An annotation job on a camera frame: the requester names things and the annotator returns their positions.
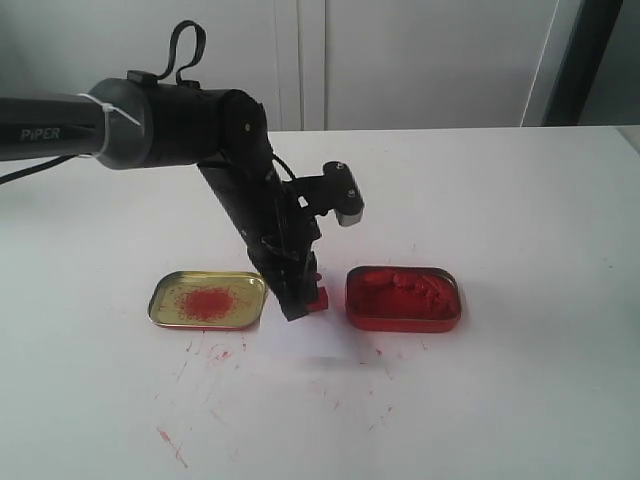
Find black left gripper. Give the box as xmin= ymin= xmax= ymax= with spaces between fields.
xmin=242 ymin=179 xmax=321 ymax=321

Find red stamp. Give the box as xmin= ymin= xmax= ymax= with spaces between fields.
xmin=304 ymin=273 xmax=329 ymax=314

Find red ink paste tin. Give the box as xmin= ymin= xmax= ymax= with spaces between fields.
xmin=345 ymin=266 xmax=462 ymax=333

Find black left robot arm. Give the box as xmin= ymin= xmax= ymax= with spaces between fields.
xmin=1 ymin=72 xmax=328 ymax=320

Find white paper sheet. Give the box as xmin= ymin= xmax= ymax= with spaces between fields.
xmin=257 ymin=303 xmax=353 ymax=359

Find gold tin lid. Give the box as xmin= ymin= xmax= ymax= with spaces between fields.
xmin=148 ymin=271 xmax=269 ymax=331

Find white cabinet doors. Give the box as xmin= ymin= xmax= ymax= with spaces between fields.
xmin=1 ymin=1 xmax=580 ymax=130

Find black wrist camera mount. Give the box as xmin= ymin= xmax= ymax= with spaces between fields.
xmin=291 ymin=161 xmax=365 ymax=227

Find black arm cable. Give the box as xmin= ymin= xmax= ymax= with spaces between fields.
xmin=157 ymin=19 xmax=209 ymax=86

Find dark vertical post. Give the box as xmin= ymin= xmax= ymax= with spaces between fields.
xmin=541 ymin=0 xmax=624 ymax=127

